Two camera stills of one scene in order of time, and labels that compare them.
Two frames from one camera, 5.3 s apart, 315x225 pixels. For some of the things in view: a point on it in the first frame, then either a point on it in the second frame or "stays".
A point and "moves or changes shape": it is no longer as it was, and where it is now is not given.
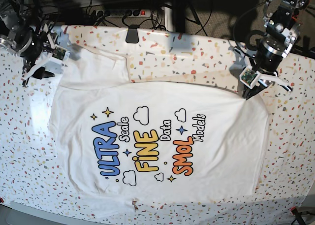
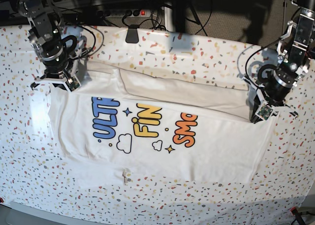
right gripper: [269, 53] → [274, 91]
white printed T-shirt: [129, 144] moves or changes shape
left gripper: [30, 45] → [58, 62]
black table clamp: [132, 36] stays
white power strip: [123, 13] stays
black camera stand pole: [179, 9] stays
